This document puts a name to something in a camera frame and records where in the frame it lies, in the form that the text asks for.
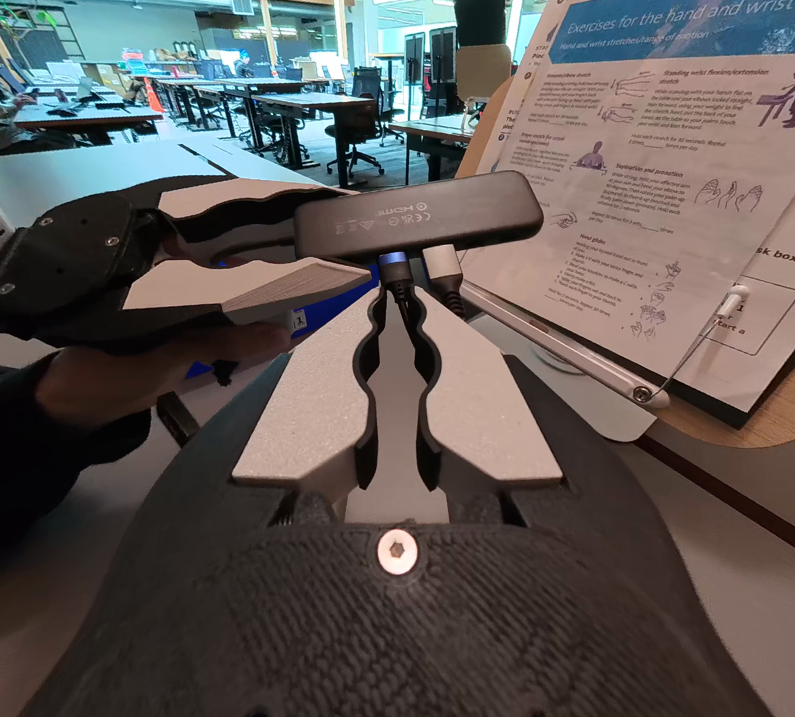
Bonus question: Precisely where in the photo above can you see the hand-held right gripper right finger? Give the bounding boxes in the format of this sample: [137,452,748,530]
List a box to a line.
[412,285,566,492]

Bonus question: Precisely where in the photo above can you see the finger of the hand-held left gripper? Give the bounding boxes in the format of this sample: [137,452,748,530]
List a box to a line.
[157,178,360,247]
[122,256,375,328]

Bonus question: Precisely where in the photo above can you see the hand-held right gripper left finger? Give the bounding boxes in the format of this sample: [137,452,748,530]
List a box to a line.
[230,286,387,491]

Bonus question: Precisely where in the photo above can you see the blue plastic bin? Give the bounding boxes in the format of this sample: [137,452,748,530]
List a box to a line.
[185,279,381,380]

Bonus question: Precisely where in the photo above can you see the braided cable blue-ringed plug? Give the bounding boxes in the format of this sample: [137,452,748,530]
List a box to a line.
[376,250,426,354]

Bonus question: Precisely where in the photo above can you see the slim dark grey usb hub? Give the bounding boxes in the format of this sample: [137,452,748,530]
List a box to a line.
[292,169,545,262]

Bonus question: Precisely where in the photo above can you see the long wooden office desk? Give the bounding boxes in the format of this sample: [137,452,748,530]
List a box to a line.
[255,93,376,191]

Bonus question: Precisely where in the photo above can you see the black office chair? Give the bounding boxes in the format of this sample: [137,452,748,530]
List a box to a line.
[326,107,384,190]

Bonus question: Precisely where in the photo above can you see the wooden document stand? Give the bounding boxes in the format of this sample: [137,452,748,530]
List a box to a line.
[456,42,515,129]
[455,0,795,451]

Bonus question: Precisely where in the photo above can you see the printed instruction sheets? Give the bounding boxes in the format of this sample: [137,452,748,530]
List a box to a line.
[463,0,795,414]

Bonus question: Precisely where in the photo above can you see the black standing screen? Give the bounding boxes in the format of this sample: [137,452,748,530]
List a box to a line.
[450,0,508,48]

